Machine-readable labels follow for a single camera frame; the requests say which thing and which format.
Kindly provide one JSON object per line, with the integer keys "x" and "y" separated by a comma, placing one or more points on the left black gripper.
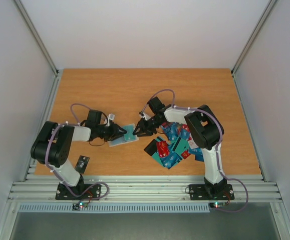
{"x": 113, "y": 132}

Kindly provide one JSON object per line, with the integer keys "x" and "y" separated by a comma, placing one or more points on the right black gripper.
{"x": 144, "y": 125}

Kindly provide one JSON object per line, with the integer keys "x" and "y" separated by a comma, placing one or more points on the beige card holder wallet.
{"x": 119, "y": 141}

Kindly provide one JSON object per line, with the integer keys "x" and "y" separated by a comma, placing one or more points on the teal VIP card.
{"x": 130, "y": 132}

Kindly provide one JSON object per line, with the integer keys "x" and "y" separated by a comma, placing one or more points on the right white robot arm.
{"x": 205, "y": 130}

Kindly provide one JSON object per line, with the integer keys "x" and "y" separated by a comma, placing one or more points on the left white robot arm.
{"x": 52, "y": 146}

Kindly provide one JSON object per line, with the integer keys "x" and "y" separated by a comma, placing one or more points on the black card under red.
{"x": 151, "y": 148}

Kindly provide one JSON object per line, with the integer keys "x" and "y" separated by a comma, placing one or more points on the red VIP card left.
{"x": 162, "y": 148}

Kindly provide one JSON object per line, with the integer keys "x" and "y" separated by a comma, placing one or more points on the red vip card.
{"x": 162, "y": 148}
{"x": 185, "y": 127}

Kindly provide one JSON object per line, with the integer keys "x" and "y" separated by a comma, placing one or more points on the blue card centre top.
{"x": 171, "y": 131}

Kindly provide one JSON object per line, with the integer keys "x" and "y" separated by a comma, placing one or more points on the blue card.
{"x": 171, "y": 131}
{"x": 199, "y": 157}

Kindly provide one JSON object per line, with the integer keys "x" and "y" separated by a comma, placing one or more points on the red VIP card upper right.
{"x": 185, "y": 127}

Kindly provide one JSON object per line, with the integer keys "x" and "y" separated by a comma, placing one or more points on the lone black VIP card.
{"x": 82, "y": 164}

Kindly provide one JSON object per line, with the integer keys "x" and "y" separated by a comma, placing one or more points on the white red card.
{"x": 192, "y": 144}

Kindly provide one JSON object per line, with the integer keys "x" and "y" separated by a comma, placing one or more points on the blue card right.
{"x": 199, "y": 157}

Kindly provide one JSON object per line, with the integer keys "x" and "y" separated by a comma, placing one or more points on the left small circuit board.
{"x": 80, "y": 205}

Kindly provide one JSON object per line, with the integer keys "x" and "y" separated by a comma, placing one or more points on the small circuit board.
{"x": 80, "y": 205}
{"x": 217, "y": 204}

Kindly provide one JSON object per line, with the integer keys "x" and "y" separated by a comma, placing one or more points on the right small circuit board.
{"x": 217, "y": 204}

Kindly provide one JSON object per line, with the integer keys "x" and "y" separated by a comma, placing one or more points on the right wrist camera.
{"x": 144, "y": 116}

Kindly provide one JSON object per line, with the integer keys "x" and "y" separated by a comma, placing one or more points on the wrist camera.
{"x": 110, "y": 118}
{"x": 144, "y": 116}

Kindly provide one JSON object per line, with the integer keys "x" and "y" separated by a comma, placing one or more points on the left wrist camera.
{"x": 110, "y": 118}

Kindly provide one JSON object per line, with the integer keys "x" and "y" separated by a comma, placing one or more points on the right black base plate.
{"x": 198, "y": 192}

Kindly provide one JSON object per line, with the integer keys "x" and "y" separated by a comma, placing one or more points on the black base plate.
{"x": 198, "y": 192}
{"x": 78, "y": 192}

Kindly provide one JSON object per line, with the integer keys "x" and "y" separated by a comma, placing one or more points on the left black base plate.
{"x": 78, "y": 192}

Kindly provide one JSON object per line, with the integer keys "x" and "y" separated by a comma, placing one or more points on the grey slotted cable duct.
{"x": 114, "y": 208}

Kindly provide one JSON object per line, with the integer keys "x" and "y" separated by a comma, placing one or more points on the left aluminium frame post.
{"x": 30, "y": 25}

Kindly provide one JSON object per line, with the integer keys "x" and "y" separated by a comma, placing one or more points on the aluminium frame post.
{"x": 254, "y": 34}
{"x": 30, "y": 25}

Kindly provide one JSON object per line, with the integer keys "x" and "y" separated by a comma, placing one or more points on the right aluminium frame post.
{"x": 254, "y": 34}

